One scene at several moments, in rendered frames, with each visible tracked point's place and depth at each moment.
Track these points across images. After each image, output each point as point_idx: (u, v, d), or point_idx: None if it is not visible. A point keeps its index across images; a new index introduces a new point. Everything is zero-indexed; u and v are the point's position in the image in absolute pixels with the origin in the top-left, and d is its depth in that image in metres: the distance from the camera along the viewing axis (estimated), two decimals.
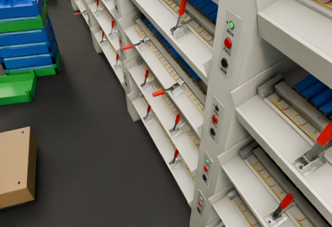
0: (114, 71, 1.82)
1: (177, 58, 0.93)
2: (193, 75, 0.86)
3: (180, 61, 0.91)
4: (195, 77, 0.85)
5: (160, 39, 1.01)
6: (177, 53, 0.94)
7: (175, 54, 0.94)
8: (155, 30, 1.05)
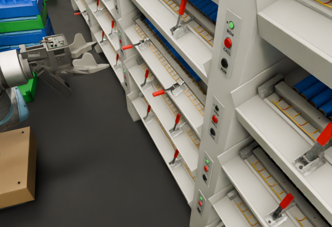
0: (114, 71, 1.82)
1: (177, 58, 0.93)
2: (193, 75, 0.86)
3: (180, 61, 0.91)
4: (195, 77, 0.85)
5: (160, 39, 1.01)
6: (177, 53, 0.94)
7: (175, 54, 0.94)
8: (155, 30, 1.05)
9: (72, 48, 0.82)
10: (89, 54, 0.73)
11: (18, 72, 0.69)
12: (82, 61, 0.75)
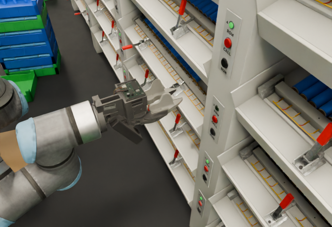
0: (114, 71, 1.82)
1: (177, 58, 0.93)
2: (193, 75, 0.86)
3: (180, 61, 0.91)
4: (195, 77, 0.85)
5: (160, 39, 1.01)
6: (177, 53, 0.94)
7: (175, 54, 0.94)
8: (155, 30, 1.05)
9: (147, 92, 0.74)
10: (168, 94, 0.67)
11: (94, 129, 0.62)
12: (160, 103, 0.68)
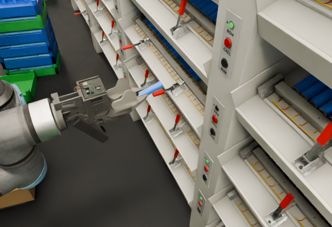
0: (114, 71, 1.82)
1: (177, 58, 0.93)
2: (193, 75, 0.86)
3: (180, 61, 0.91)
4: (195, 77, 0.85)
5: (160, 39, 1.01)
6: (177, 53, 0.94)
7: (175, 54, 0.94)
8: (155, 30, 1.05)
9: (114, 90, 0.72)
10: (130, 90, 0.66)
11: (51, 127, 0.61)
12: (123, 100, 0.67)
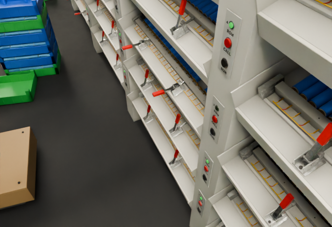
0: (114, 71, 1.82)
1: (177, 58, 0.93)
2: (193, 75, 0.86)
3: (180, 61, 0.91)
4: (195, 77, 0.85)
5: (160, 39, 1.01)
6: (177, 53, 0.94)
7: (175, 54, 0.94)
8: (155, 30, 1.05)
9: None
10: None
11: None
12: None
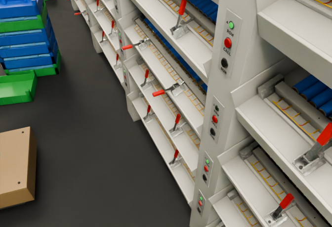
0: (114, 71, 1.82)
1: (177, 58, 0.93)
2: (193, 75, 0.86)
3: (180, 61, 0.91)
4: (195, 77, 0.85)
5: (160, 39, 1.01)
6: (177, 53, 0.94)
7: (175, 54, 0.94)
8: (155, 30, 1.05)
9: None
10: None
11: None
12: None
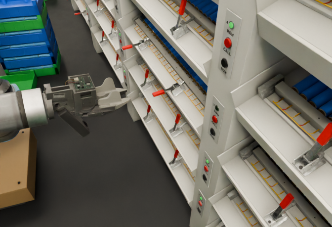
0: (114, 71, 1.82)
1: (177, 58, 0.93)
2: (193, 75, 0.86)
3: (180, 61, 0.91)
4: (195, 77, 0.85)
5: (160, 39, 1.01)
6: (177, 53, 0.94)
7: (175, 54, 0.94)
8: (155, 30, 1.05)
9: (100, 89, 0.79)
10: (116, 91, 0.73)
11: (41, 114, 0.66)
12: (108, 98, 0.74)
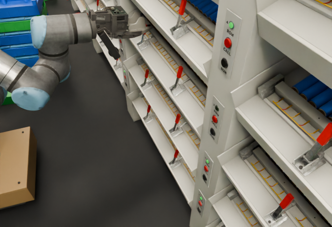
0: (114, 71, 1.82)
1: None
2: None
3: None
4: None
5: None
6: None
7: None
8: None
9: (129, 22, 0.99)
10: (143, 18, 0.94)
11: (88, 30, 0.86)
12: (137, 24, 0.94)
